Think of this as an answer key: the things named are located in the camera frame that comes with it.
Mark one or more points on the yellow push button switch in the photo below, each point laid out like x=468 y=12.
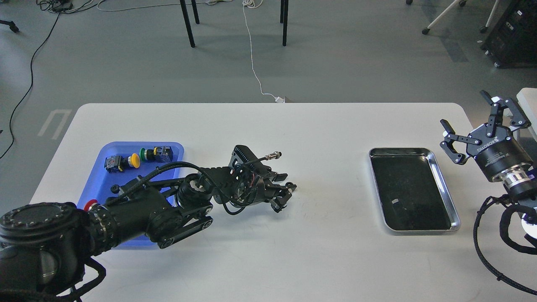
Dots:
x=118 y=163

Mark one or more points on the blue plastic tray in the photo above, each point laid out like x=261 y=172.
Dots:
x=99 y=182

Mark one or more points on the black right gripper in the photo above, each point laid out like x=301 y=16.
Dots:
x=499 y=157

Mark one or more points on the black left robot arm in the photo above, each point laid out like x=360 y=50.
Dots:
x=48 y=249

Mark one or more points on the red emergency stop button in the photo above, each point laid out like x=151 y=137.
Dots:
x=91 y=203

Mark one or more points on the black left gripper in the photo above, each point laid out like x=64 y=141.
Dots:
x=252 y=189

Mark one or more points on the green push button switch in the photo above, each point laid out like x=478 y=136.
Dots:
x=161 y=154

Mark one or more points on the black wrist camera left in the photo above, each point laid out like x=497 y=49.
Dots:
x=243 y=159

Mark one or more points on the black wheeled cabinet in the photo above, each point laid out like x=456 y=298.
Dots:
x=512 y=43

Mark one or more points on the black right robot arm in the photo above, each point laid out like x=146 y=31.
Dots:
x=517 y=226

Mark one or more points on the metal tray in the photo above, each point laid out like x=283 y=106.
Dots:
x=412 y=193

